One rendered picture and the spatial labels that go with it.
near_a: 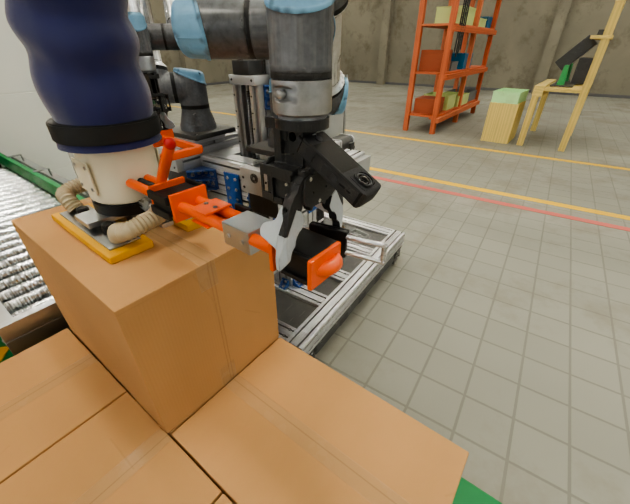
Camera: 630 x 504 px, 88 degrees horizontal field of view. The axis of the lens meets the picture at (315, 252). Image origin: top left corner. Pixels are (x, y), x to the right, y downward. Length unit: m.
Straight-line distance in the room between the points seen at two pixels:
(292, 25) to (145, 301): 0.53
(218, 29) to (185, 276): 0.45
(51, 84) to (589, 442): 2.06
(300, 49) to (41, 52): 0.56
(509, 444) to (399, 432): 0.83
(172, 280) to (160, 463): 0.43
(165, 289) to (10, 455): 0.58
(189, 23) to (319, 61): 0.20
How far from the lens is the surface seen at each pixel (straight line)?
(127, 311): 0.71
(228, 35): 0.53
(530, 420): 1.81
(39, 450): 1.11
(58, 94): 0.86
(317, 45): 0.42
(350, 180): 0.41
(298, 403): 0.96
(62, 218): 1.08
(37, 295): 1.65
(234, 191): 1.45
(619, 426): 2.01
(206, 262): 0.76
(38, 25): 0.85
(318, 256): 0.46
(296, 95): 0.42
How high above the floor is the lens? 1.35
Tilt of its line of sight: 32 degrees down
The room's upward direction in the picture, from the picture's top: straight up
